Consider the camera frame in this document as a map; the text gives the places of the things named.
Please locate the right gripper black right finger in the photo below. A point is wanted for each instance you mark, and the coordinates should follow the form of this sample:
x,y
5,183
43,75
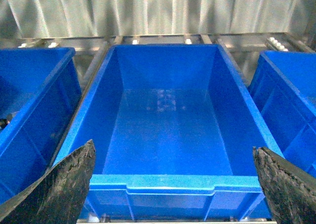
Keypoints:
x,y
290,192

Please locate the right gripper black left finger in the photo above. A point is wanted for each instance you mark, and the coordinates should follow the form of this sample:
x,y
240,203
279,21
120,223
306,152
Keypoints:
x,y
58,196

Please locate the blue bin with buttons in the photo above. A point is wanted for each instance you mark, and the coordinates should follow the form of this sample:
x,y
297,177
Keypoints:
x,y
39,93

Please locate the upper far right blue bin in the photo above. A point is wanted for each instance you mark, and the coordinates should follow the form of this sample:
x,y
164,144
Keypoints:
x,y
284,90

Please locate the empty upper blue bin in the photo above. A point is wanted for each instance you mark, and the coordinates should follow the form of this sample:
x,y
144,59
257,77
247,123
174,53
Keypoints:
x,y
174,128

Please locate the steel front shelf rail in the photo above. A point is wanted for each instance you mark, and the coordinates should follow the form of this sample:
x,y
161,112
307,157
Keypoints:
x,y
94,220

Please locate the steel divider rail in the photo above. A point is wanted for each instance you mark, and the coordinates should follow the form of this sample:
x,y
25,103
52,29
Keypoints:
x,y
90,52

